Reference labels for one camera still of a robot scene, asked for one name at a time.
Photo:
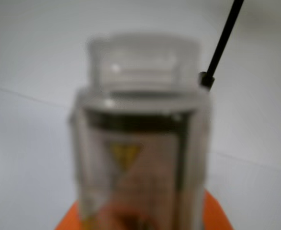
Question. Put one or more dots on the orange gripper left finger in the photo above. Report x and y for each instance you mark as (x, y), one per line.
(70, 221)

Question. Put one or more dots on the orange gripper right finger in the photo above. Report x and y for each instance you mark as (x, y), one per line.
(214, 217)

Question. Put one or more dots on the clear cap yellow label marker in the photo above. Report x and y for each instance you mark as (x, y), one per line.
(140, 133)

